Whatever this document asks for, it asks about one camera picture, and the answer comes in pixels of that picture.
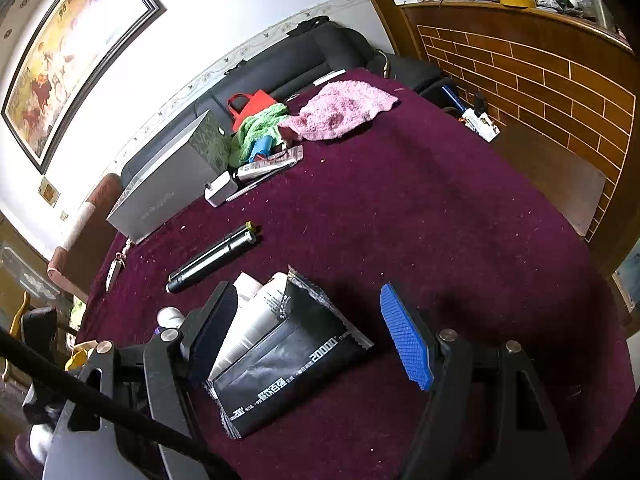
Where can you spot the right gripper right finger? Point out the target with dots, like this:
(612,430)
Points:
(413,340)

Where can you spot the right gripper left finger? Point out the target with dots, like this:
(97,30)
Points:
(204,332)

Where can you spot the black snack packet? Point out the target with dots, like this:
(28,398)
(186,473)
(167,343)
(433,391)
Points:
(283,345)

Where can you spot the white bottle green label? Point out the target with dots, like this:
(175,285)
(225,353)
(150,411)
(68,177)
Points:
(169,317)

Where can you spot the yellow cheese cracker packet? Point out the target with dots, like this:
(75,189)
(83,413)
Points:
(80,355)

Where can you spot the small white bottle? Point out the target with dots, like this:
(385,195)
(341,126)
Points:
(250,290)

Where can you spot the wooden chair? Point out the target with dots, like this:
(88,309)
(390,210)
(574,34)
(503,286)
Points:
(10,374)

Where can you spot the maroon armchair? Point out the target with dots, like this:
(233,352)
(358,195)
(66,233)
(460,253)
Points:
(78,258)

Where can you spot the white key fob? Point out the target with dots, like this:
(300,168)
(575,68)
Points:
(118,264)

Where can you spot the black marker yellow cap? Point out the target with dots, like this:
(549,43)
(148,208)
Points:
(213,258)

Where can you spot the small white charger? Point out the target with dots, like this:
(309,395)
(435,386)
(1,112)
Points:
(219,190)

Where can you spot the grey shoe box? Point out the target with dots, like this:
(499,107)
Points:
(172,178)

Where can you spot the blue small object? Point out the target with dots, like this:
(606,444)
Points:
(261,148)

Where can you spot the silver sachet packet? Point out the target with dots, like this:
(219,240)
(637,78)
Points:
(259,168)

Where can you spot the green cloth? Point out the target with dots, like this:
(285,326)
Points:
(253,129)

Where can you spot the red bag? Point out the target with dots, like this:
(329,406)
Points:
(243,105)

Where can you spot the pink cloth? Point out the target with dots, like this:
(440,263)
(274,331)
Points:
(337,109)

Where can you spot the black leather sofa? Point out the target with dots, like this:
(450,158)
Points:
(315,48)

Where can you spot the brown wooden cabinet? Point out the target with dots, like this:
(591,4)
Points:
(571,82)

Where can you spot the framed painting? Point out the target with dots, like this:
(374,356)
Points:
(53,52)

